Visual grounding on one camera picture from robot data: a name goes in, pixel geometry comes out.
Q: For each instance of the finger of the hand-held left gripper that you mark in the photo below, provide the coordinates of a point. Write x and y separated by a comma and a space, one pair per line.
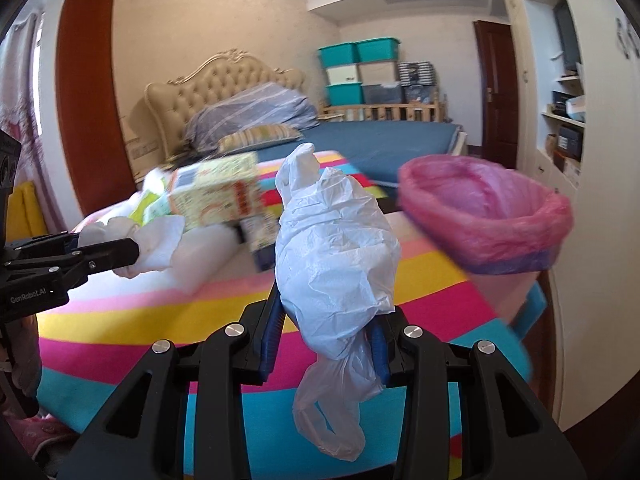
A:
50, 241
110, 252

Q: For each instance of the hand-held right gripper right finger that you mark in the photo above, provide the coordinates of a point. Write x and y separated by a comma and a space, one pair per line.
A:
378, 360

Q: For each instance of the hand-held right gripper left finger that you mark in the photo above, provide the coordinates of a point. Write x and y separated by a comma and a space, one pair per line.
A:
271, 345

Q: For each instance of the white plastic bag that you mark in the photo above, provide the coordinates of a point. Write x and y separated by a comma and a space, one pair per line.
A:
330, 260

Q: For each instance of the pink lined trash bin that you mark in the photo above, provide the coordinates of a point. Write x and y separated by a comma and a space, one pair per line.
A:
500, 240

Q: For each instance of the yellow chair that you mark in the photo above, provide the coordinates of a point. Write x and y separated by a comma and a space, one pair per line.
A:
25, 210

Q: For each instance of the white green plastic wrapper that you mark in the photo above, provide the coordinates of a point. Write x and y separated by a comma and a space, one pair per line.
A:
150, 200

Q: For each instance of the rainbow striped tablecloth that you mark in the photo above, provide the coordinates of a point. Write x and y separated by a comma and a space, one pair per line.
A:
150, 310

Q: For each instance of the black printed box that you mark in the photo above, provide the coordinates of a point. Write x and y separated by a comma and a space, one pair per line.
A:
257, 245

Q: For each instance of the brown cardboard box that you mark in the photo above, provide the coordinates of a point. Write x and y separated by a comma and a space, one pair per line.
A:
142, 150

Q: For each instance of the yellow printed carton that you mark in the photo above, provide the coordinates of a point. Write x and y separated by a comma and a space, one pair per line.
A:
210, 195

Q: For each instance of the pink slipper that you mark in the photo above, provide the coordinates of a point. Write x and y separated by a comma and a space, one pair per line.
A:
40, 430

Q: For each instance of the pink patterned curtain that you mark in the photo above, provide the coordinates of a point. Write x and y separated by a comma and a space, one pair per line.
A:
30, 110

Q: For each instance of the brown wooden pillar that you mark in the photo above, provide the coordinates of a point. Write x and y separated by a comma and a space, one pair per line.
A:
85, 85

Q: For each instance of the striped pillow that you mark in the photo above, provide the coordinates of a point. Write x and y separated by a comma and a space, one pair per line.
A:
260, 135

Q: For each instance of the blue striped duvet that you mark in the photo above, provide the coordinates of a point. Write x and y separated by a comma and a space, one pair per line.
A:
250, 110

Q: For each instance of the beige tufted headboard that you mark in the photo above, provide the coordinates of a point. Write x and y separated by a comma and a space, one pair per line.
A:
225, 80

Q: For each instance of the blue bed mattress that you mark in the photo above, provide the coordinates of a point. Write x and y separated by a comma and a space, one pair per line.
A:
390, 145

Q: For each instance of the white built-in wardrobe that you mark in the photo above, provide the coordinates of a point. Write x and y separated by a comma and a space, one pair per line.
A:
590, 310

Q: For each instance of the dark patterned storage box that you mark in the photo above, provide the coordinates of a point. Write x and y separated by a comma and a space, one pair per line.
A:
416, 72
421, 93

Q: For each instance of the brown wooden door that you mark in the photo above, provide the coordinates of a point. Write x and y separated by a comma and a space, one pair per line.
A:
495, 110

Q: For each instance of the stack of plastic storage bins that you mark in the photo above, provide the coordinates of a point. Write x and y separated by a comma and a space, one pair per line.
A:
360, 72

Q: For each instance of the black safe box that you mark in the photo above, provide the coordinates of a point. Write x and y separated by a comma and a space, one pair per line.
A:
570, 142

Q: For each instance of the dark framed screen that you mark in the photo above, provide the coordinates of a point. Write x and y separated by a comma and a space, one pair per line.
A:
567, 35

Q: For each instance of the wooden crib rail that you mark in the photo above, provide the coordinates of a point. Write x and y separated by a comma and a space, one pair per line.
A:
380, 111

